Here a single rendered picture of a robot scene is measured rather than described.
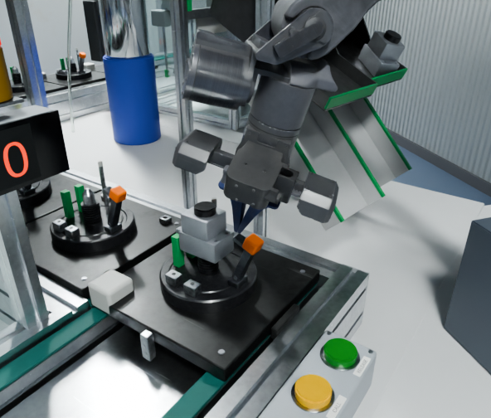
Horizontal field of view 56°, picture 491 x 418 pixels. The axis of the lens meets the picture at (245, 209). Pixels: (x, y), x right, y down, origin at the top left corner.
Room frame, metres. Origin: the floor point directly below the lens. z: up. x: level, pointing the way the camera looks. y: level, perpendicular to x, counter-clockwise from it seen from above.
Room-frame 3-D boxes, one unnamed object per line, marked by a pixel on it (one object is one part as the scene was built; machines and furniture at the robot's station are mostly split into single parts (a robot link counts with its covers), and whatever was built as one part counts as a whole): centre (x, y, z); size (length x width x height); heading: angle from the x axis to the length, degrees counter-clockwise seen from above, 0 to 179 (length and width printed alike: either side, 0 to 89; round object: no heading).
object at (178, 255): (0.56, 0.10, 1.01); 0.01 x 0.01 x 0.05; 55
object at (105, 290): (0.52, 0.19, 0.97); 0.05 x 0.05 x 0.04; 55
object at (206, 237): (0.55, 0.06, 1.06); 0.08 x 0.04 x 0.07; 55
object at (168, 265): (0.55, 0.05, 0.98); 0.14 x 0.14 x 0.02
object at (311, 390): (0.36, -0.07, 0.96); 0.04 x 0.04 x 0.02
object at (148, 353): (0.45, 0.13, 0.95); 0.01 x 0.01 x 0.04; 55
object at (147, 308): (0.55, 0.05, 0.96); 0.24 x 0.24 x 0.02; 55
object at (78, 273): (0.69, 0.26, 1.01); 0.24 x 0.24 x 0.13; 55
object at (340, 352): (0.41, -0.11, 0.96); 0.04 x 0.04 x 0.02
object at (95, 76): (1.95, 0.71, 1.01); 0.24 x 0.24 x 0.13; 55
